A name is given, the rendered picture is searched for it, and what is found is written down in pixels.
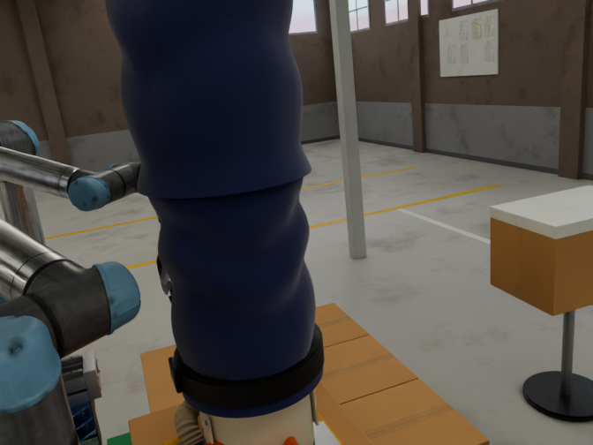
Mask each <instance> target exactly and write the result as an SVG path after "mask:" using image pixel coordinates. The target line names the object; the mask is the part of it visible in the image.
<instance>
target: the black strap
mask: <svg viewBox="0 0 593 445"><path fill-rule="evenodd" d="M324 360H325V358H324V348H323V338H322V333H321V330H320V328H319V327H318V325H317V324H316V323H315V325H314V331H313V338H312V344H311V348H310V350H309V352H308V354H307V356H306V357H305V358H303V359H302V360H301V361H299V362H298V363H296V364H295V365H293V366H292V367H290V368H288V369H286V370H284V371H283V372H281V373H277V374H274V375H271V376H267V377H261V378H257V379H251V380H246V381H228V380H223V379H217V378H212V377H208V376H204V375H201V374H199V373H197V372H195V371H194V370H192V369H191V368H190V367H188V366H187V365H186V364H185V363H184V362H183V360H182V358H181V356H180V354H179V351H178V349H177V347H176V350H175V352H174V357H170V358H169V368H170V373H171V377H172V380H173V382H174V385H175V388H176V392H177V393H181V392H182V391H183V392H184V393H185V394H186V395H187V396H188V397H189V398H191V399H192V400H194V401H197V402H199V403H202V404H205V405H209V406H213V407H218V408H225V409H242V408H251V407H257V406H261V405H266V404H271V403H275V402H278V401H280V400H282V399H284V398H287V397H289V396H292V395H294V394H295V393H297V392H298V391H300V390H301V389H303V388H305V387H306V386H307V385H309V384H310V383H311V382H312V381H313V380H314V379H315V378H316V377H317V376H318V374H319V373H320V371H321V369H322V367H323V365H324Z"/></svg>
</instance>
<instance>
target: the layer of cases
mask: <svg viewBox="0 0 593 445"><path fill-rule="evenodd" d="M315 323H316V324H317V325H318V327H319V328H320V330H321V333H322V338H323V348H324V358H325V360H324V365H323V374H322V378H321V380H320V382H321V383H322V384H323V385H324V387H325V388H326V389H327V390H328V391H329V393H330V394H331V395H332V396H333V397H334V399H335V400H336V401H337V402H338V403H339V404H340V406H341V407H342V408H343V409H344V410H345V411H346V412H347V413H348V414H349V415H350V417H351V418H352V419H353V420H354V421H355V422H356V423H357V425H358V426H359V427H360V428H361V429H362V431H363V432H364V433H365V434H366V435H367V437H368V438H369V439H370V440H371V441H372V443H373V444H374V445H490V441H489V440H488V439H487V438H486V437H485V436H484V435H483V434H481V433H480V432H479V431H478V430H477V429H476V428H475V427H473V426H472V425H471V424H470V423H469V422H468V420H466V419H465V418H464V417H463V416H462V415H461V414H460V413H458V412H457V411H456V410H455V409H454V408H453V407H451V406H450V405H449V404H448V403H447V402H446V401H445V400H443V399H442V398H441V397H440V396H439V395H438V394H437V393H435V392H434V391H433V390H432V389H431V388H430V387H429V386H427V385H426V384H425V383H424V382H423V381H422V380H420V379H418V377H417V376H416V375H415V374H414V373H412V372H411V371H410V370H409V369H408V368H407V367H406V366H405V365H404V364H403V363H402V362H401V361H400V360H399V359H397V358H396V357H395V356H394V355H393V354H392V353H391V352H389V351H388V350H387V349H386V348H385V347H384V346H383V345H381V344H380V343H379V342H378V341H377V340H376V339H374V338H373V337H372V336H371V335H370V334H369V333H368V332H366V331H365V330H364V329H363V328H362V327H361V326H360V325H358V324H357V323H356V322H355V321H354V320H353V319H352V318H350V317H349V316H348V315H347V314H346V313H345V312H344V311H343V310H342V309H341V308H340V307H339V306H338V305H336V304H335V303H331V304H327V305H322V306H318V307H316V315H315ZM175 350H176V344H174V345H170V346H168V347H164V348H160V349H157V350H153V351H148V352H144V353H141V354H140V356H141V362H142V367H143V373H144V378H145V384H146V392H147V398H148V403H149V409H150V413H153V412H156V411H160V410H163V409H166V408H169V407H172V406H175V405H178V404H182V403H183V401H184V400H185V399H184V396H183V394H182V392H181V393H177V392H176V388H175V385H174V382H173V380H172V377H171V373H170V368H169V358H170V357H174V352H175Z"/></svg>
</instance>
